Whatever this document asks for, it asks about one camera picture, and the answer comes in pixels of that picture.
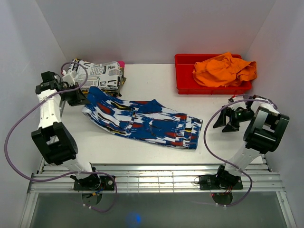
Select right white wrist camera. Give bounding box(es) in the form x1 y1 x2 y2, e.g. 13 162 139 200
228 96 244 111

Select orange trousers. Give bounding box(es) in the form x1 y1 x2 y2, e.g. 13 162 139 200
192 52 257 87

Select aluminium frame rail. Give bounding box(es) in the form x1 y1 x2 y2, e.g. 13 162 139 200
28 163 285 193

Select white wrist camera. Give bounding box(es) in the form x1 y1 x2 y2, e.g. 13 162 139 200
62 70 77 86
228 96 244 111

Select red plastic tray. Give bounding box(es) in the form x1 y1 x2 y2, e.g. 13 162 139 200
174 54 252 95

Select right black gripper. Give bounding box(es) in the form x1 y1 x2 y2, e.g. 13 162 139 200
212 105 255 133

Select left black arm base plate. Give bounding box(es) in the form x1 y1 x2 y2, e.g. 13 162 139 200
73 175 115 191

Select blue white patterned trousers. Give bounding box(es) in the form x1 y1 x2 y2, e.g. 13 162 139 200
82 87 203 150

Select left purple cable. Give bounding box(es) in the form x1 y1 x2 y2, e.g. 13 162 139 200
4 62 118 213

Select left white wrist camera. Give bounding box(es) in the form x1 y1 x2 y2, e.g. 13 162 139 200
62 70 77 86

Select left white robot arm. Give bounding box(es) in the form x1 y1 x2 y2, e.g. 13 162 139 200
31 71 101 190

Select pink folded garment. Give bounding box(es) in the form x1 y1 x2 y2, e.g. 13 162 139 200
117 60 125 68

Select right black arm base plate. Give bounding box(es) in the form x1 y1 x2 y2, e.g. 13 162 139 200
199 174 243 190

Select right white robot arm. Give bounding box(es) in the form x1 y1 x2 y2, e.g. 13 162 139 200
213 95 289 189

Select newspaper print folded trousers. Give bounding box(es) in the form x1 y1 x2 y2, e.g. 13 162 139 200
72 58 123 91

